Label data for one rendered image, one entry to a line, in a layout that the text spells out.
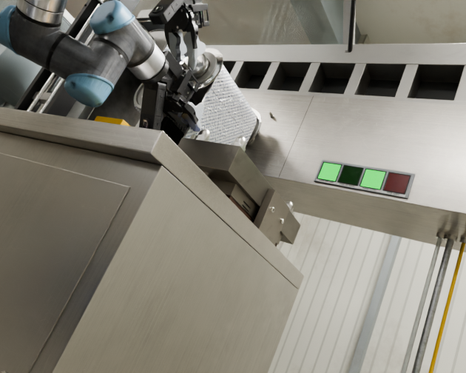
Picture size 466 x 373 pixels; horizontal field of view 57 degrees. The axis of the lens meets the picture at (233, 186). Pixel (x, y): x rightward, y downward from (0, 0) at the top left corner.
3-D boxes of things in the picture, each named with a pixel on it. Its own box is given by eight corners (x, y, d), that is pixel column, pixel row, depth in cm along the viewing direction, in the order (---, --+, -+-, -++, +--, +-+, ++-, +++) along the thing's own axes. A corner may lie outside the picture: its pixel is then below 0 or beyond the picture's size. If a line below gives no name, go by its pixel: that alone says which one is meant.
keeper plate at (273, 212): (249, 230, 97) (268, 188, 100) (266, 246, 105) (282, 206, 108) (259, 233, 96) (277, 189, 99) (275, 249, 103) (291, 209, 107)
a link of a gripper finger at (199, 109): (216, 116, 107) (197, 92, 100) (206, 136, 105) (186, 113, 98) (206, 115, 109) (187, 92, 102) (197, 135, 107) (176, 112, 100)
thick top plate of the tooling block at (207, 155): (170, 159, 95) (182, 137, 97) (244, 231, 126) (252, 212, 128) (228, 171, 86) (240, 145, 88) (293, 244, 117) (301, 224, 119)
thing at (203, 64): (211, 57, 108) (191, 79, 108) (214, 63, 110) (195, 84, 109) (194, 49, 113) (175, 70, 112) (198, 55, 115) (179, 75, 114)
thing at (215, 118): (176, 149, 102) (208, 87, 108) (221, 195, 121) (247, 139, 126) (178, 149, 102) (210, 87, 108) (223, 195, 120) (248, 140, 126)
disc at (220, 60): (163, 89, 114) (188, 46, 118) (164, 91, 114) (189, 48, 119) (206, 94, 105) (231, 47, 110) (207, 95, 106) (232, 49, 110)
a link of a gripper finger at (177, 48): (193, 66, 114) (193, 30, 110) (177, 70, 110) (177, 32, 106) (184, 64, 116) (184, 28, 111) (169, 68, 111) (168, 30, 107)
